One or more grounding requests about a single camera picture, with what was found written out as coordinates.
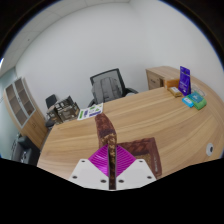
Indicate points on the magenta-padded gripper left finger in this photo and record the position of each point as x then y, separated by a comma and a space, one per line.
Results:
88, 173

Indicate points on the dark printed cardboard box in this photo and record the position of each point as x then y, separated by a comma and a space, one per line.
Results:
68, 111
63, 101

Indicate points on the grey backpack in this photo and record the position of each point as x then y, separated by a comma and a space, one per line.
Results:
105, 90

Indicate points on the small green box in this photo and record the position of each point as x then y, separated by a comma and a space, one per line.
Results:
199, 103

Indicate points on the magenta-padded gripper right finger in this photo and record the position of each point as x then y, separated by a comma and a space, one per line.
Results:
136, 173

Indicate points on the black mesh office chair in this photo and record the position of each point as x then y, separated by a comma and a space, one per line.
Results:
122, 87

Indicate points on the small brown cardboard box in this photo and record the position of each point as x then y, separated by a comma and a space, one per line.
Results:
52, 116

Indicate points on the wooden cabinet with glass doors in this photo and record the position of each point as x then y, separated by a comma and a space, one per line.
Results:
31, 125

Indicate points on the black visitor chair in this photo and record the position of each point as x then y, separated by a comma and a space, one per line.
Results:
51, 100

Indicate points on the clear plastic container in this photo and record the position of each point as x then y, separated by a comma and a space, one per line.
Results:
199, 89

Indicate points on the small yellow box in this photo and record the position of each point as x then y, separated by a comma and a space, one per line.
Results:
175, 91

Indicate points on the maroon and gold patterned towel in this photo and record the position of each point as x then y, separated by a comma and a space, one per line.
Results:
106, 130

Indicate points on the purple upright box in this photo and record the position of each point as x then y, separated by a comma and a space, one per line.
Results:
184, 80

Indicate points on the wooden side drawer cabinet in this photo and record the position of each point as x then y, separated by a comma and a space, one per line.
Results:
155, 78

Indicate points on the orange box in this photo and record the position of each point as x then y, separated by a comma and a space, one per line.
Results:
171, 82

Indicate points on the small blue box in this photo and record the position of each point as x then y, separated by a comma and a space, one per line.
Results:
187, 102

